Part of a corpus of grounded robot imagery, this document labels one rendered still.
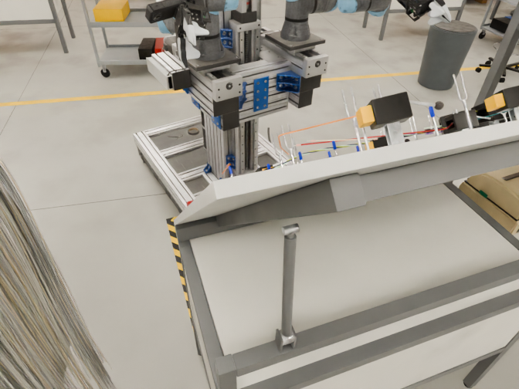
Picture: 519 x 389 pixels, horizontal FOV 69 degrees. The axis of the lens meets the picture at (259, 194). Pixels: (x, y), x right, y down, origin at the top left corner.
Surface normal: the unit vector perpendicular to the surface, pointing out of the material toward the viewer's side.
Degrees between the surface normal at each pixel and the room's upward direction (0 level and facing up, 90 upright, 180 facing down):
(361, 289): 0
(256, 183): 45
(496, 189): 90
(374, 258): 0
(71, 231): 0
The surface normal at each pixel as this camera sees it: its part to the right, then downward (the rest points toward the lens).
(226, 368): 0.02, -0.76
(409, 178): 0.26, -0.10
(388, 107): -0.07, -0.03
